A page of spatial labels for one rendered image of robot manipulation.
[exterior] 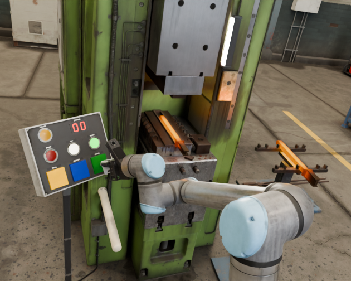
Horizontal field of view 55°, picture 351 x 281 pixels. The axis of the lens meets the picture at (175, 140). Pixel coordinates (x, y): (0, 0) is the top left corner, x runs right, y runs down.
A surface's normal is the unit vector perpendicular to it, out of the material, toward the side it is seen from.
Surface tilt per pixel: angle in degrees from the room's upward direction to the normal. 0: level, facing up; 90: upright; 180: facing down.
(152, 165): 55
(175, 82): 90
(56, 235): 0
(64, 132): 60
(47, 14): 90
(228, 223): 83
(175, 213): 90
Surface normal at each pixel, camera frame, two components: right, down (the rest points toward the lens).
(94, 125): 0.67, -0.07
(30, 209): 0.14, -0.87
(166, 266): 0.33, 0.48
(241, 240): -0.86, -0.01
